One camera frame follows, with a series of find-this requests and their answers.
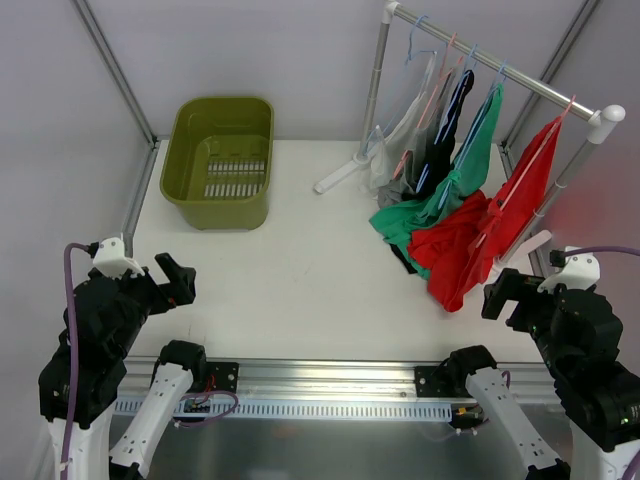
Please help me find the red tank top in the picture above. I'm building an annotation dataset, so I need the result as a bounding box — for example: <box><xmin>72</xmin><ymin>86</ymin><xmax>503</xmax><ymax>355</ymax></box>
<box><xmin>408</xmin><ymin>115</ymin><xmax>564</xmax><ymax>312</ymax></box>

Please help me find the blue hanger of green top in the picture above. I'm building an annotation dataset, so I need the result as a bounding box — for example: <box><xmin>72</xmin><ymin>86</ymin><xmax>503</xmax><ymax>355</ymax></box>
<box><xmin>415</xmin><ymin>64</ymin><xmax>506</xmax><ymax>220</ymax></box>

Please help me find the green tank top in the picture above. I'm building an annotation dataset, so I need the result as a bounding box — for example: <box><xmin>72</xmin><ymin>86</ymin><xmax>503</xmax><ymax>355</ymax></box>
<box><xmin>370</xmin><ymin>83</ymin><xmax>504</xmax><ymax>280</ymax></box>

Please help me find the black tank top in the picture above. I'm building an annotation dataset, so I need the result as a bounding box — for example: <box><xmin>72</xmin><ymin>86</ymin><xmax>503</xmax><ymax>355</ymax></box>
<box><xmin>388</xmin><ymin>69</ymin><xmax>476</xmax><ymax>275</ymax></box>

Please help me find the blue hanger of black top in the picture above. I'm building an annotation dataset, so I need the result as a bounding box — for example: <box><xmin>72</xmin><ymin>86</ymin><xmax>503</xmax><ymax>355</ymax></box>
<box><xmin>415</xmin><ymin>60</ymin><xmax>475</xmax><ymax>199</ymax></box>

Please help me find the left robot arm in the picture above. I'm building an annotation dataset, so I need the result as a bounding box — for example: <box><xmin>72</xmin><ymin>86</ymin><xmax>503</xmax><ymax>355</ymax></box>
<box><xmin>38</xmin><ymin>253</ymin><xmax>208</xmax><ymax>479</ymax></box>

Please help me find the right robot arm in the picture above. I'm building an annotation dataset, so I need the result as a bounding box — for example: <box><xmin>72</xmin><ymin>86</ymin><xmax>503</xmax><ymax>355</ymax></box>
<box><xmin>436</xmin><ymin>269</ymin><xmax>639</xmax><ymax>479</ymax></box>

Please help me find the grey tank top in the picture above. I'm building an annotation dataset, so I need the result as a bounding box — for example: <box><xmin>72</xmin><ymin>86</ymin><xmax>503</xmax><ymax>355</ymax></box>
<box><xmin>369</xmin><ymin>67</ymin><xmax>459</xmax><ymax>208</ymax></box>

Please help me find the white tank top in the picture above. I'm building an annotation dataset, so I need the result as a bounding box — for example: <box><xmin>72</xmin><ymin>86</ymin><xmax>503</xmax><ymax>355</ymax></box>
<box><xmin>359</xmin><ymin>51</ymin><xmax>437</xmax><ymax>197</ymax></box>

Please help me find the blue hanger of white top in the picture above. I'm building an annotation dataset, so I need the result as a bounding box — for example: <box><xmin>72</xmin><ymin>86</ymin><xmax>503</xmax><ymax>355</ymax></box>
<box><xmin>382</xmin><ymin>15</ymin><xmax>437</xmax><ymax>133</ymax></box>

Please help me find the pink hanger of grey top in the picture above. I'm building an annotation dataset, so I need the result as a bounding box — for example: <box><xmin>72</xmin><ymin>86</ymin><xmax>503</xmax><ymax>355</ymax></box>
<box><xmin>393</xmin><ymin>32</ymin><xmax>457</xmax><ymax>179</ymax></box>

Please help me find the olive green plastic basket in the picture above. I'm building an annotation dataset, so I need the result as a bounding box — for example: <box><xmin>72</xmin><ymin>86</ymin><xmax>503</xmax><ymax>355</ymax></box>
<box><xmin>160</xmin><ymin>96</ymin><xmax>274</xmax><ymax>230</ymax></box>

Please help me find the white metal clothes rack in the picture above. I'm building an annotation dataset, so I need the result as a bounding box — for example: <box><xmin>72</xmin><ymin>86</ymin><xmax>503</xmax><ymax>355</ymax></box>
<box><xmin>314</xmin><ymin>1</ymin><xmax>626</xmax><ymax>266</ymax></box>

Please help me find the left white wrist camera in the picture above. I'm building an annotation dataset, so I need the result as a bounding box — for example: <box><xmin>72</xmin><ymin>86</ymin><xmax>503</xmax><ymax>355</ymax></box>
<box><xmin>93</xmin><ymin>235</ymin><xmax>145</xmax><ymax>279</ymax></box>

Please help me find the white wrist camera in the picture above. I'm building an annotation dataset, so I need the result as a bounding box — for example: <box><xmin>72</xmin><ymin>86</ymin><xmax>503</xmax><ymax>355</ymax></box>
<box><xmin>93</xmin><ymin>235</ymin><xmax>145</xmax><ymax>279</ymax></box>
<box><xmin>537</xmin><ymin>246</ymin><xmax>600</xmax><ymax>294</ymax></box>

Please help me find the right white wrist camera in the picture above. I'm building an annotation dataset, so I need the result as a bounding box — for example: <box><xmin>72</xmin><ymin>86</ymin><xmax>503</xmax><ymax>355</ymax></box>
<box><xmin>537</xmin><ymin>246</ymin><xmax>600</xmax><ymax>294</ymax></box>

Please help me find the white slotted cable duct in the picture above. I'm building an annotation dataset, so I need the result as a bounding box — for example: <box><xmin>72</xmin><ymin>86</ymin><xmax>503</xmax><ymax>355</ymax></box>
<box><xmin>112</xmin><ymin>397</ymin><xmax>454</xmax><ymax>422</ymax></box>

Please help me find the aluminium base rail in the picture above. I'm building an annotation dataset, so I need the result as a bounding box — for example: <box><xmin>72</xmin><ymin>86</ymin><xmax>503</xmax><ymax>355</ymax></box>
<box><xmin>118</xmin><ymin>356</ymin><xmax>559</xmax><ymax>405</ymax></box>

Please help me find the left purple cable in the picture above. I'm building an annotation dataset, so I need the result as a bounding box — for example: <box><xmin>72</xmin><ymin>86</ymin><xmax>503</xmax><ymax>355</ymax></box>
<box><xmin>58</xmin><ymin>242</ymin><xmax>101</xmax><ymax>480</ymax></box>

